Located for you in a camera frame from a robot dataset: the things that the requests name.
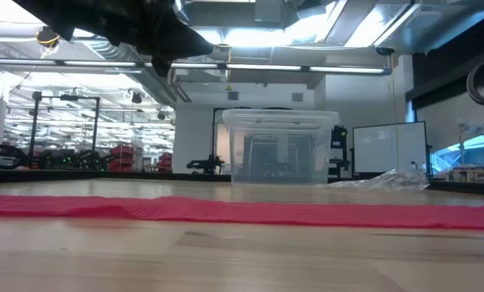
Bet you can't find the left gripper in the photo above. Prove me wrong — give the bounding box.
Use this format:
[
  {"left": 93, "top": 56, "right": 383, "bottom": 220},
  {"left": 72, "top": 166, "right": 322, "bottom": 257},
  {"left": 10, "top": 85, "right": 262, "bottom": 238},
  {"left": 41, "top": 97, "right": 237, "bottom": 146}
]
[{"left": 12, "top": 0, "right": 214, "bottom": 78}]

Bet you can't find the black cable coil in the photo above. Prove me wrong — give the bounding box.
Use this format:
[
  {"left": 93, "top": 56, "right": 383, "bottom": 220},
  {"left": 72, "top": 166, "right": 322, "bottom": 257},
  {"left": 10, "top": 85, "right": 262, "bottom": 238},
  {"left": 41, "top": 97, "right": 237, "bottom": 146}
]
[{"left": 466, "top": 58, "right": 484, "bottom": 108}]

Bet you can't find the clear plastic wrapper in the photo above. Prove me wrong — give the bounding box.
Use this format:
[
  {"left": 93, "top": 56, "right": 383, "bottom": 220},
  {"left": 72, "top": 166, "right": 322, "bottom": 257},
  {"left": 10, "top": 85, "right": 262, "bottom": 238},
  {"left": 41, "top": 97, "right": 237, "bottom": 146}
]
[{"left": 318, "top": 169, "right": 430, "bottom": 193}]

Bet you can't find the black table frame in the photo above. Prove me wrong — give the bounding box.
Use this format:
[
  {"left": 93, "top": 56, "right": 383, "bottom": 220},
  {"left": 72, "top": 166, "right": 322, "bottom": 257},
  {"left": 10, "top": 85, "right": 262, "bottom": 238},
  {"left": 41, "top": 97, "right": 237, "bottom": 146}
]
[{"left": 0, "top": 169, "right": 484, "bottom": 196}]

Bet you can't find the white board on stand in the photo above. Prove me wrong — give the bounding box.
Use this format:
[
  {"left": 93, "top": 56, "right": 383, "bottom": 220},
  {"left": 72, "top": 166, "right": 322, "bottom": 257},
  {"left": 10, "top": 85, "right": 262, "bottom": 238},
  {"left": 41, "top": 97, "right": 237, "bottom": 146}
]
[{"left": 352, "top": 120, "right": 429, "bottom": 176}]

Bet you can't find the yellow ceiling pendant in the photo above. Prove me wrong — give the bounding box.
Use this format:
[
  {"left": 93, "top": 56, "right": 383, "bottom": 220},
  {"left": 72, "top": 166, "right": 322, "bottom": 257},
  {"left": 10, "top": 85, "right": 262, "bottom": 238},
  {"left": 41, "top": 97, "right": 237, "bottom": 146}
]
[{"left": 224, "top": 43, "right": 233, "bottom": 92}]

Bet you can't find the black ceiling cable reel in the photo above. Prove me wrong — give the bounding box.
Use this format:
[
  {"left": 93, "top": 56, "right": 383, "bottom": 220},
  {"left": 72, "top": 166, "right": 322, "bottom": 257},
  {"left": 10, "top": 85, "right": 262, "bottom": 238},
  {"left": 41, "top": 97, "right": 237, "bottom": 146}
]
[{"left": 35, "top": 25, "right": 61, "bottom": 49}]

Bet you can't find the long ceiling light bar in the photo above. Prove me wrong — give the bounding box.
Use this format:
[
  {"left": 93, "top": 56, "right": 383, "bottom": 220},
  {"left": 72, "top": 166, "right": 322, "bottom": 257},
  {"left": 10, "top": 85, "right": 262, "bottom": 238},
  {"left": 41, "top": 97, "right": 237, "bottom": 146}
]
[{"left": 0, "top": 58, "right": 392, "bottom": 76}]

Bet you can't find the red storage bin stack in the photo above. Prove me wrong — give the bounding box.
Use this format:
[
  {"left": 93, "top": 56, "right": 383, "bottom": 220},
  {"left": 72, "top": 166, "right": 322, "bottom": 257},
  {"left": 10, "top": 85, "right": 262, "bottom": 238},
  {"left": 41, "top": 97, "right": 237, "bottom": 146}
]
[
  {"left": 109, "top": 144, "right": 136, "bottom": 172},
  {"left": 157, "top": 152, "right": 173, "bottom": 173}
]

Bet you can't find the black equipment stand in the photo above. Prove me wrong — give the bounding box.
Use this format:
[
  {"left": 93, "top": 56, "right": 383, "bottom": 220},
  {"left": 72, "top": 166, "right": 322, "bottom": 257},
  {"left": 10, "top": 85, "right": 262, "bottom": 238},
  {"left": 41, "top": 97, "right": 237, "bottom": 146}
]
[{"left": 329, "top": 124, "right": 351, "bottom": 179}]

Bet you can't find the dark background robot station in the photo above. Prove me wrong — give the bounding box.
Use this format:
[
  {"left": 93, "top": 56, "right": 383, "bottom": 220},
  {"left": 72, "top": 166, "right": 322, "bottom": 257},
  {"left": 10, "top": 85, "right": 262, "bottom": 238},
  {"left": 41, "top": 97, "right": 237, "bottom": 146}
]
[{"left": 36, "top": 148, "right": 111, "bottom": 170}]

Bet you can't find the red mesh elastic bandage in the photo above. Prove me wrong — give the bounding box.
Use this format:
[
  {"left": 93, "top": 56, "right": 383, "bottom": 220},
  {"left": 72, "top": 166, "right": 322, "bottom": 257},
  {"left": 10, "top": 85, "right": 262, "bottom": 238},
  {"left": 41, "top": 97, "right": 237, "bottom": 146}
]
[{"left": 0, "top": 193, "right": 484, "bottom": 231}]

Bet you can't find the black background rig frame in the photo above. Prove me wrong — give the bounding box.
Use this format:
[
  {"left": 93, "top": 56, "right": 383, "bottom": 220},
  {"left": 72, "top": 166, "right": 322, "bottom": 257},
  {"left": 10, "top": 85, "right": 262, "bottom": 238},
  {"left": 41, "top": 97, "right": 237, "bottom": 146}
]
[{"left": 29, "top": 91, "right": 101, "bottom": 163}]

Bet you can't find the black corrugated hose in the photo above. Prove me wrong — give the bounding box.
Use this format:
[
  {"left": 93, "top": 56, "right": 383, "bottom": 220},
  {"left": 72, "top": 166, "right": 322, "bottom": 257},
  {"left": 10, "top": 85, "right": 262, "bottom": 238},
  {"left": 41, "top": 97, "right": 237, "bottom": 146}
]
[{"left": 0, "top": 141, "right": 28, "bottom": 170}]

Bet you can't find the clear plastic storage box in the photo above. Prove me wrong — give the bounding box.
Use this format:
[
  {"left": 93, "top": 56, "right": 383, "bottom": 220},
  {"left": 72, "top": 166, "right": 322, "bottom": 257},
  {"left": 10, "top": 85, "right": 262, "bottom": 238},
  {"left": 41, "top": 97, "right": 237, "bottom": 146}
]
[{"left": 221, "top": 107, "right": 341, "bottom": 186}]

